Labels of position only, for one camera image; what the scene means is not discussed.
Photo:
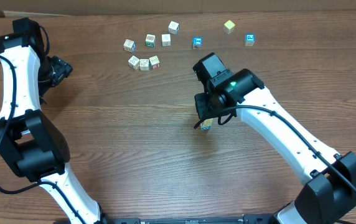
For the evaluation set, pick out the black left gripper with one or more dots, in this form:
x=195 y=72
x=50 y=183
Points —
x=61 y=69

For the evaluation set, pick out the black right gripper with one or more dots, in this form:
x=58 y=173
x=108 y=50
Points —
x=201 y=107

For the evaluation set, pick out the wooden block yellow K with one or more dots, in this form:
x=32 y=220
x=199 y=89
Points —
x=206 y=124

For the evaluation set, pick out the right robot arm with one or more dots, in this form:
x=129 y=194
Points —
x=328 y=178

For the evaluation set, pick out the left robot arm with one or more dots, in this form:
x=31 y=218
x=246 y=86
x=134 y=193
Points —
x=30 y=144

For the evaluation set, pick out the blue top middle block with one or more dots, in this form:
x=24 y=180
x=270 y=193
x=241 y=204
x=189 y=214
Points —
x=197 y=43

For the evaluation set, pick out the wooden block red side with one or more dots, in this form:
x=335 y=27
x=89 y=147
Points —
x=154 y=62

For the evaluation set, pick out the plain top wooden block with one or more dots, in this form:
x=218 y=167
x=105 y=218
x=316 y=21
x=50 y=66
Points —
x=166 y=40

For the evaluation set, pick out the wooden block green edge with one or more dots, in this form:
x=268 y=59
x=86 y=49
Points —
x=144 y=65

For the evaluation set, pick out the blue top turtle block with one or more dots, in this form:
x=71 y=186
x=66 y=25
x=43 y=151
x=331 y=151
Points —
x=249 y=40

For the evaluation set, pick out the wooden block blue side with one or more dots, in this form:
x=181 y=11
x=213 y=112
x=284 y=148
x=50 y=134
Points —
x=129 y=45

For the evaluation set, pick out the yellow top wooden block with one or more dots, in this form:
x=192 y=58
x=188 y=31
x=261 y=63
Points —
x=228 y=27

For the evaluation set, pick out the wooden block far left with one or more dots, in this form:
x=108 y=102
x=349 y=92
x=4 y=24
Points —
x=134 y=62

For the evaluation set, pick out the wooden block J side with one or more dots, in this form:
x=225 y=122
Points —
x=173 y=27

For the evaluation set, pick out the green sided wooden block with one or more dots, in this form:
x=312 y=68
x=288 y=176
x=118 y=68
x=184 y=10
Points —
x=150 y=40

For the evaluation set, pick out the brown cardboard backdrop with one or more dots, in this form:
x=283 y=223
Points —
x=111 y=7

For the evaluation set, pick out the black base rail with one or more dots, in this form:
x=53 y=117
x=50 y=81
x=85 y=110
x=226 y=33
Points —
x=190 y=221

